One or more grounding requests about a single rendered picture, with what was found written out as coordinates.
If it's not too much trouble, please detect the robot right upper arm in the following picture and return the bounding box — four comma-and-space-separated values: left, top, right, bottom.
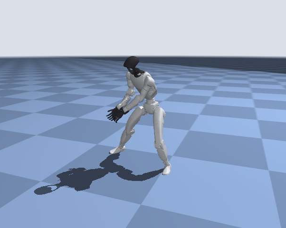
126, 72, 135, 96

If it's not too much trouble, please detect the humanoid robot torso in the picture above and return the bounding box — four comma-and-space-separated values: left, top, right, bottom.
130, 71, 159, 114

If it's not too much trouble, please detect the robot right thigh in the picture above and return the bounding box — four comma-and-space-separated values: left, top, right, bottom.
125, 105, 147, 136

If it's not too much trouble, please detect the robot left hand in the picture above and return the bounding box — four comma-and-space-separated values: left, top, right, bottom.
112, 109, 129, 123

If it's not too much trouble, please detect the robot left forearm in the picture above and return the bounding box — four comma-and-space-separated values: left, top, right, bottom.
123, 95, 140, 113

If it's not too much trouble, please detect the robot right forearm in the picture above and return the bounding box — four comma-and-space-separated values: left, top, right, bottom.
117, 93, 131, 110

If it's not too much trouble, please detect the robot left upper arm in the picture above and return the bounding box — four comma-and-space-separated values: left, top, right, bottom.
138, 76, 155, 103

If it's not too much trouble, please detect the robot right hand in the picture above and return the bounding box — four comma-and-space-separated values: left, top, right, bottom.
107, 107, 122, 121

